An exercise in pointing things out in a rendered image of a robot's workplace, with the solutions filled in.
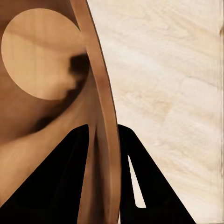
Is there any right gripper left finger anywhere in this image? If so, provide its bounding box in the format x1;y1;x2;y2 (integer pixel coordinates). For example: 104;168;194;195
0;124;89;224

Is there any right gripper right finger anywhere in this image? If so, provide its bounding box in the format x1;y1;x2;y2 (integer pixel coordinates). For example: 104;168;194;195
118;124;196;224

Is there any trash can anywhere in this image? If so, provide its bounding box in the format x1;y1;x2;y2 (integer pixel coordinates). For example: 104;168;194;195
0;0;122;224

